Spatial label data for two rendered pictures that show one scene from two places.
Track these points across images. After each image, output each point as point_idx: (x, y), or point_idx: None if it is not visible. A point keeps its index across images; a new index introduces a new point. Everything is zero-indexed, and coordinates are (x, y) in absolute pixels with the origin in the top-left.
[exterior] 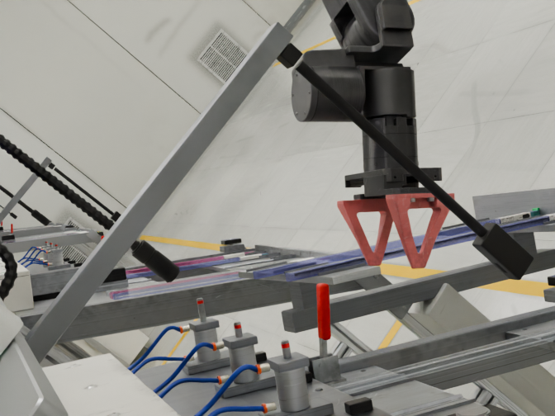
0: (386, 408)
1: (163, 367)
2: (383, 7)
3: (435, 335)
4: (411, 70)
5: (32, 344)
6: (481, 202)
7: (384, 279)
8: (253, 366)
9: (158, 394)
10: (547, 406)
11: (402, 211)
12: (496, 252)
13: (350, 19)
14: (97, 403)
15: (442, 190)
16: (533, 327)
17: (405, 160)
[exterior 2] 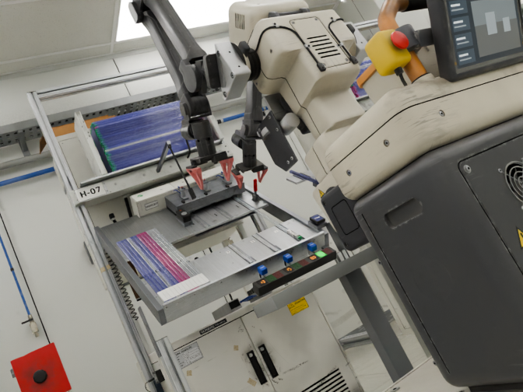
0: (229, 210)
1: (231, 177)
2: (241, 127)
3: (283, 207)
4: (246, 144)
5: (156, 169)
6: None
7: None
8: (179, 187)
9: (209, 182)
10: (375, 259)
11: (233, 175)
12: (189, 193)
13: (256, 121)
14: (191, 178)
15: (184, 178)
16: (295, 222)
17: (180, 170)
